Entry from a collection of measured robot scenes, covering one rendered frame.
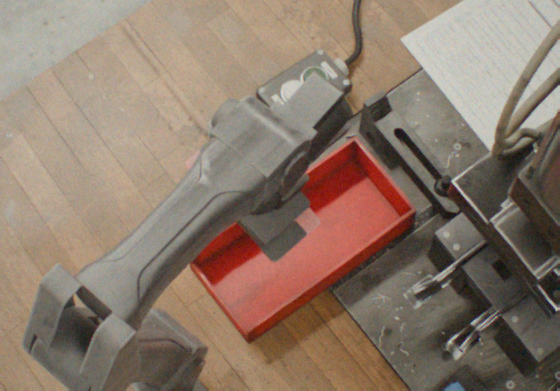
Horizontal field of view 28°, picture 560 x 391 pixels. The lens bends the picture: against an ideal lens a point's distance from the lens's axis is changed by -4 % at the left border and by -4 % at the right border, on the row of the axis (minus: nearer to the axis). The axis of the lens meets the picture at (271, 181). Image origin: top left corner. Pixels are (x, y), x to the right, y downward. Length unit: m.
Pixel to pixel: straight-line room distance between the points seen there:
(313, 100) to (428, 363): 0.44
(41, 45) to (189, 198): 1.65
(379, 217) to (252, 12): 0.33
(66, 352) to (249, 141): 0.24
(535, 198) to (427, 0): 0.57
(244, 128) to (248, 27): 0.55
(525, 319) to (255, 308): 0.33
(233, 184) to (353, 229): 0.46
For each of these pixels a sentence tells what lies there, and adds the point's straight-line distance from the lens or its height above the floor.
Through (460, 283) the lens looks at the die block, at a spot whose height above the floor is 0.94.
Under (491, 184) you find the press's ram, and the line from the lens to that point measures 1.24.
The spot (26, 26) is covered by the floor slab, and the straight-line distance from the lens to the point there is 2.66.
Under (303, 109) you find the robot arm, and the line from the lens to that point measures 1.11.
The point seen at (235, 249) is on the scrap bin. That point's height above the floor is 0.91.
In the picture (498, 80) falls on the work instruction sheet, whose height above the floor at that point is 0.90.
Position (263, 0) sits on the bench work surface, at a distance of 1.59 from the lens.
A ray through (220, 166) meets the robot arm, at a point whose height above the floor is 1.33.
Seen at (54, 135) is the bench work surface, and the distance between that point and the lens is 1.53.
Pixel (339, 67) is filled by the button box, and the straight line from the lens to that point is 1.52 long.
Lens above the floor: 2.28
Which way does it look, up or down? 69 degrees down
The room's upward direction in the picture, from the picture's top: straight up
